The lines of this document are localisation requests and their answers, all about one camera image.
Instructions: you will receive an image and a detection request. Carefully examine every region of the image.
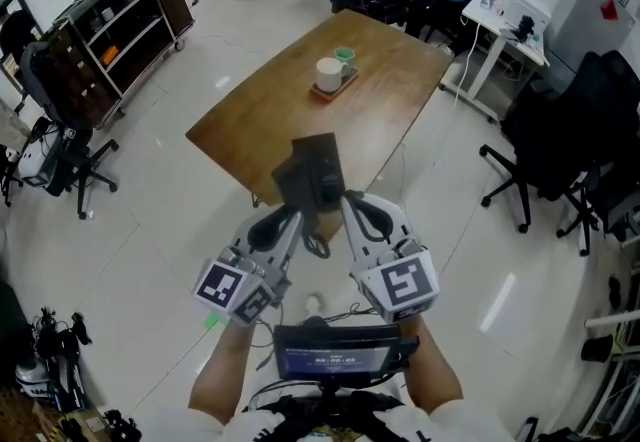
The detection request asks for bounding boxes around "white cable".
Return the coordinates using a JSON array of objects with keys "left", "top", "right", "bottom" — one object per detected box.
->
[{"left": 451, "top": 13, "right": 482, "bottom": 107}]

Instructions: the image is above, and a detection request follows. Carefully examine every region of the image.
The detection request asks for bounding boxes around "person's right forearm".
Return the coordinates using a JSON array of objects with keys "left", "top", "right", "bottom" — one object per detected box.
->
[{"left": 398, "top": 314, "right": 464, "bottom": 417}]

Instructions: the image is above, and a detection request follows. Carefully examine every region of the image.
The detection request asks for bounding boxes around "pile of black equipment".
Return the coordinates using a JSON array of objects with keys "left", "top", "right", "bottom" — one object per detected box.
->
[{"left": 13, "top": 306, "right": 95, "bottom": 415}]

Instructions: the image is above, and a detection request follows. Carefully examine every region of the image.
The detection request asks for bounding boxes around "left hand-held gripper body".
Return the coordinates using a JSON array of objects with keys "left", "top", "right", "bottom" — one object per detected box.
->
[{"left": 192, "top": 207, "right": 307, "bottom": 329}]

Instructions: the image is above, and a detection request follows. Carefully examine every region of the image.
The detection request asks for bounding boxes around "black telephone handset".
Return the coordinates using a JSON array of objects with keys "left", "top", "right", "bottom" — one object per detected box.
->
[{"left": 271, "top": 154, "right": 324, "bottom": 211}]

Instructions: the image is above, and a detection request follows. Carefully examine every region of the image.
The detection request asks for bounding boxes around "black chest-mounted screen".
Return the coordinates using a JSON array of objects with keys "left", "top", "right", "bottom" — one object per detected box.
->
[{"left": 273, "top": 323, "right": 419, "bottom": 382}]

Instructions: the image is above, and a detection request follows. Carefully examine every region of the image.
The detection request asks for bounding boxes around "person's white shirt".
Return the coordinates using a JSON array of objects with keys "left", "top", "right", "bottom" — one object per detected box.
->
[{"left": 139, "top": 389, "right": 517, "bottom": 442}]

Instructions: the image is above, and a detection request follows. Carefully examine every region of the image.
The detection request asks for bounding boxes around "white box device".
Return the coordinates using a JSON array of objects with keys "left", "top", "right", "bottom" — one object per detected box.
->
[{"left": 501, "top": 0, "right": 552, "bottom": 32}]

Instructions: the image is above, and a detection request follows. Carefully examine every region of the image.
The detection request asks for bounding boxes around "dark wheeled shelf cart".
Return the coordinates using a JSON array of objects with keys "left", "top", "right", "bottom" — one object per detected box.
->
[{"left": 51, "top": 0, "right": 197, "bottom": 132}]

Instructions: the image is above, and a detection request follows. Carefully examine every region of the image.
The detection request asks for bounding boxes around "white cabinet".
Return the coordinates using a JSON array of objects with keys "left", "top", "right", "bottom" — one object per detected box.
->
[{"left": 543, "top": 0, "right": 637, "bottom": 77}]

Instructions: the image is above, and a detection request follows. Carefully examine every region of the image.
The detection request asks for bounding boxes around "green cup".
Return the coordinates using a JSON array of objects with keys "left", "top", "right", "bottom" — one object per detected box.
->
[{"left": 333, "top": 46, "right": 358, "bottom": 77}]

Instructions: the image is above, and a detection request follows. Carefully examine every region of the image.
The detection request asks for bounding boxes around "black telephone base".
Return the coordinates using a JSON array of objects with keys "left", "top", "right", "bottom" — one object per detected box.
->
[{"left": 291, "top": 131, "right": 351, "bottom": 212}]

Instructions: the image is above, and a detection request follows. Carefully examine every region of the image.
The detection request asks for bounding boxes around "wooden tray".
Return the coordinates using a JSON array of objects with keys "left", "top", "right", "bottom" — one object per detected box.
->
[{"left": 308, "top": 66, "right": 361, "bottom": 106}]

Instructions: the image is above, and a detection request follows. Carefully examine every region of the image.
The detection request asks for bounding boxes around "white device with cables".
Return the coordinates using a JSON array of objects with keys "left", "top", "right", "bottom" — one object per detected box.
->
[{"left": 16, "top": 118, "right": 67, "bottom": 192}]

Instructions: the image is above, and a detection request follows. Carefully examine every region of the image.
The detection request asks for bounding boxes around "metal rack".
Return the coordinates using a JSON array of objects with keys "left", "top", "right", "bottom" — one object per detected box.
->
[{"left": 581, "top": 274, "right": 640, "bottom": 437}]

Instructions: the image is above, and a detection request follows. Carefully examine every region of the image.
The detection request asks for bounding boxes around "white desk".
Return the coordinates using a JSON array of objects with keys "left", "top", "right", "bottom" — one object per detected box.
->
[{"left": 438, "top": 0, "right": 551, "bottom": 125}]

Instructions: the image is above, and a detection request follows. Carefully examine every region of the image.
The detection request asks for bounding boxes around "person's left forearm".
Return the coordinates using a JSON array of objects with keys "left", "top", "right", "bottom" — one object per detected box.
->
[{"left": 188, "top": 319, "right": 262, "bottom": 427}]

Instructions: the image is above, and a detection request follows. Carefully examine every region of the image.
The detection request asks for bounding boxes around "white cup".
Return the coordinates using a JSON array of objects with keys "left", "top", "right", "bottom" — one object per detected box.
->
[{"left": 314, "top": 57, "right": 352, "bottom": 94}]

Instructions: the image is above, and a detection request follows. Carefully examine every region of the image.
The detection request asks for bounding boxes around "black coiled telephone cord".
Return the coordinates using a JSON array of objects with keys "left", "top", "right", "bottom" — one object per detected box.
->
[{"left": 299, "top": 217, "right": 333, "bottom": 260}]

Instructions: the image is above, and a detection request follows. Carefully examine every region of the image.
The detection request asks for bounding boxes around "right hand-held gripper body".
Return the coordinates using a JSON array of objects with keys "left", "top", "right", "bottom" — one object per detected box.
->
[{"left": 339, "top": 189, "right": 442, "bottom": 325}]

